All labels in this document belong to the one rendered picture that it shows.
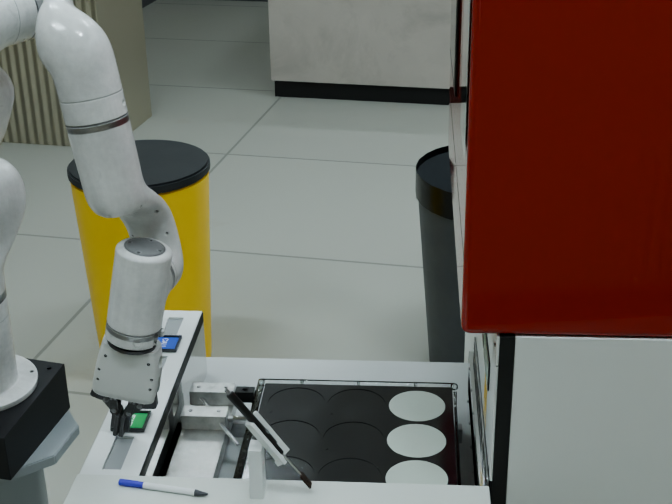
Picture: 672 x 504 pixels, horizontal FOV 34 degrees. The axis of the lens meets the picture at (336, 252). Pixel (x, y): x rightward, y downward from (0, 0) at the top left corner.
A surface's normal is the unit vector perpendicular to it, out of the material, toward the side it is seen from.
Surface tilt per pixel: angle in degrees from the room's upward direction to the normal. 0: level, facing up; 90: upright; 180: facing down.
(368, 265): 0
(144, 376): 91
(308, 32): 90
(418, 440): 0
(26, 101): 90
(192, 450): 0
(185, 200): 93
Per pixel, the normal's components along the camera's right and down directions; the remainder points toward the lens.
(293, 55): -0.22, 0.41
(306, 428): -0.01, -0.91
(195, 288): 0.83, 0.26
